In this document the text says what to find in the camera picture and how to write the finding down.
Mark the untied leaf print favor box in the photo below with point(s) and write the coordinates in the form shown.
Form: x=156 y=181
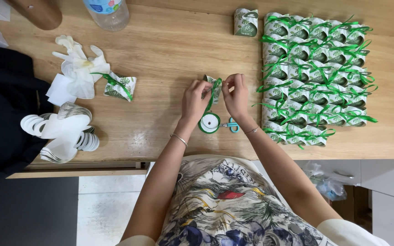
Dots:
x=246 y=23

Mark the clear plastic bag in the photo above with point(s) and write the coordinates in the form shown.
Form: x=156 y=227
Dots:
x=330 y=186

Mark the white tissue paper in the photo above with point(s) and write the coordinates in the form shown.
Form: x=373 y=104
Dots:
x=58 y=92

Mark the green ribbon strand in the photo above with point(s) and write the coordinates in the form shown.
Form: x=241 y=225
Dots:
x=212 y=99

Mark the white rubber gloves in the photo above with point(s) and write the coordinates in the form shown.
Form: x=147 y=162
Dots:
x=80 y=68

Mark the group of ribboned favor boxes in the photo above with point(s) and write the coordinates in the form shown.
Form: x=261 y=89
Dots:
x=316 y=78

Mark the person's right hand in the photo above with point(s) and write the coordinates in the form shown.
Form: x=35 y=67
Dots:
x=238 y=99

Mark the teal scissors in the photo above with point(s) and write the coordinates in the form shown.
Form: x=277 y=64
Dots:
x=233 y=125

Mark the person's left fingers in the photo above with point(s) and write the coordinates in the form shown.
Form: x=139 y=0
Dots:
x=202 y=86

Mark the green ribbon spool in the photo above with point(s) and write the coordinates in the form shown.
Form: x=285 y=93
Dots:
x=209 y=123

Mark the brown wooden post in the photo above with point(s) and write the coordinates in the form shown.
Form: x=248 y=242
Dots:
x=38 y=12

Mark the person's right fingers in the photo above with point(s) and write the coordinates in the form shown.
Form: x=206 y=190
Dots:
x=235 y=81

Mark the clear plastic water bottle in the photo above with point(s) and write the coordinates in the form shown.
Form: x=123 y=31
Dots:
x=108 y=13

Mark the stack of flat white cutouts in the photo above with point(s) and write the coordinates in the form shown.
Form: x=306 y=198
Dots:
x=63 y=133

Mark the ribbon-tied leaf print favor box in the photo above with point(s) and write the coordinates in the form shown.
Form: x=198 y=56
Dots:
x=120 y=87

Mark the person's printed shirt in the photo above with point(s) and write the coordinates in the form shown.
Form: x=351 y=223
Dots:
x=231 y=205

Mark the black cloth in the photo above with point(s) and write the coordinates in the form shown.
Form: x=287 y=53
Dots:
x=5 y=112

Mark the person's left hand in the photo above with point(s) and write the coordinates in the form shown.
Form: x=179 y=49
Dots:
x=192 y=104

